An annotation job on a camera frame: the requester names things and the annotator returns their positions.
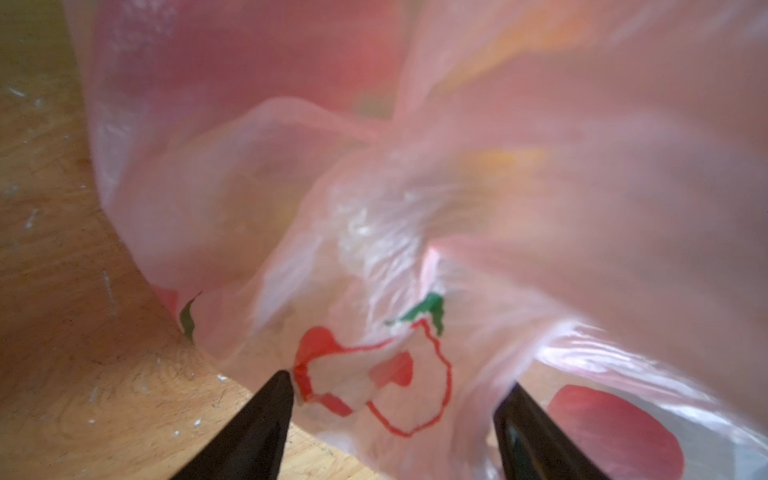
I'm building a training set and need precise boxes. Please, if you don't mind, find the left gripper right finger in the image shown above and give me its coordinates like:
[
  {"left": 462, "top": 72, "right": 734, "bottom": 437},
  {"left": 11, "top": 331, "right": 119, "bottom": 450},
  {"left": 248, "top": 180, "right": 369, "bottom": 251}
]
[{"left": 493, "top": 384, "right": 608, "bottom": 480}]

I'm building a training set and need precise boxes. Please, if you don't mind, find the pink plastic bag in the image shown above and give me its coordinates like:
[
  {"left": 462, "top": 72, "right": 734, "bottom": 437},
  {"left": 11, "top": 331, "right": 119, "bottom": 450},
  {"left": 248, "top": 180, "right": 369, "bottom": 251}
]
[{"left": 64, "top": 1, "right": 767, "bottom": 479}]

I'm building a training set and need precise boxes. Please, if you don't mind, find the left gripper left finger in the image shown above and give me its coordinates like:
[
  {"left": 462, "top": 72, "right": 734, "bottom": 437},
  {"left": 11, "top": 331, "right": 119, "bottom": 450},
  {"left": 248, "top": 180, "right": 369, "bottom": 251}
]
[{"left": 172, "top": 370, "right": 294, "bottom": 480}]

